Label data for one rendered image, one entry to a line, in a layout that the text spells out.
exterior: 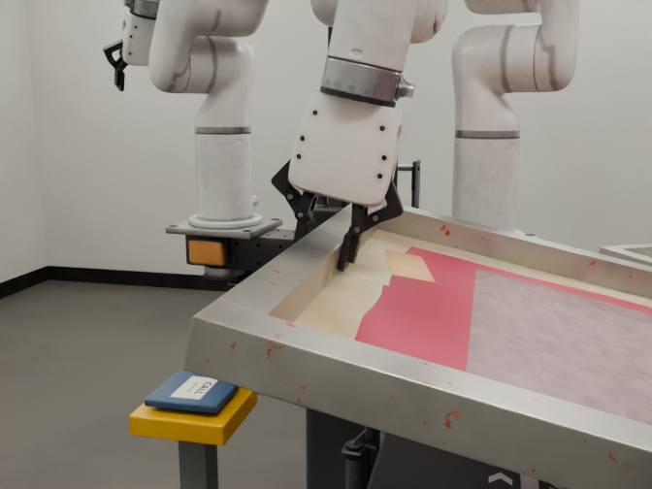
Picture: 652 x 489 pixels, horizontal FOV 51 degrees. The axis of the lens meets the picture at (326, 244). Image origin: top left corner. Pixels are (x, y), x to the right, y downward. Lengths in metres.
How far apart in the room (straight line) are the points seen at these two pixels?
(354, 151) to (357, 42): 0.10
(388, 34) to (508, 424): 0.37
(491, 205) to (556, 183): 3.50
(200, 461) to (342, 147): 0.49
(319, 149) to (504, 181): 0.42
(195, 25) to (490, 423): 0.79
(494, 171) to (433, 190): 3.51
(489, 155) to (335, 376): 0.65
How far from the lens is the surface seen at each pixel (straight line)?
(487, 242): 0.94
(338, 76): 0.65
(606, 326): 0.78
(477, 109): 1.02
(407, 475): 0.78
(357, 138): 0.66
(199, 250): 1.17
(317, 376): 0.42
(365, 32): 0.65
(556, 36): 0.99
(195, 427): 0.89
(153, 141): 5.05
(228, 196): 1.15
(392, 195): 0.68
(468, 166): 1.02
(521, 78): 1.01
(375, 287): 0.69
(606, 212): 4.58
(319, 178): 0.67
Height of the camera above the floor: 1.34
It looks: 12 degrees down
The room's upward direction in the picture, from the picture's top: straight up
